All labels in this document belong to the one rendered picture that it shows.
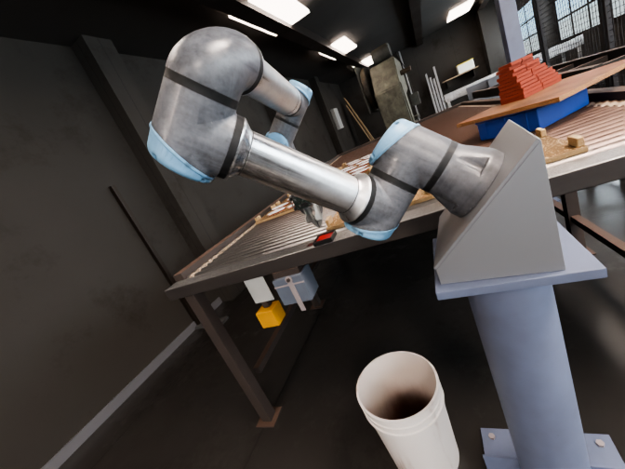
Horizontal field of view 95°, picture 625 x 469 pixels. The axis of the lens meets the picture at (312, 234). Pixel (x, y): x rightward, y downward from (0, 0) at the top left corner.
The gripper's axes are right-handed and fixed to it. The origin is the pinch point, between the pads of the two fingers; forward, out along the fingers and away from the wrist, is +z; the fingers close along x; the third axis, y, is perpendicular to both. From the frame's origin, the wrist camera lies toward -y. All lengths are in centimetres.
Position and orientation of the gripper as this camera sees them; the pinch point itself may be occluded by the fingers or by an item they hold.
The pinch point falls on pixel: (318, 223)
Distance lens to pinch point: 104.9
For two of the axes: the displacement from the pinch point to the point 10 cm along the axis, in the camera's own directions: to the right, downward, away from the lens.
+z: 4.0, 8.8, 2.6
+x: 8.7, -2.8, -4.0
